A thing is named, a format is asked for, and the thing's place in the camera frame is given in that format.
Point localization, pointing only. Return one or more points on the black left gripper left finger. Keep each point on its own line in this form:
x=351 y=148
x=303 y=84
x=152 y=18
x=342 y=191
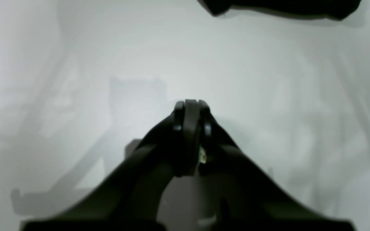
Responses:
x=128 y=199

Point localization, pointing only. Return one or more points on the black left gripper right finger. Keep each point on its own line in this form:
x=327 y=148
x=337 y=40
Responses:
x=244 y=196

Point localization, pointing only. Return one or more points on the black t-shirt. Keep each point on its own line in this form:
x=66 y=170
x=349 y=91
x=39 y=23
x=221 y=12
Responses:
x=297 y=9

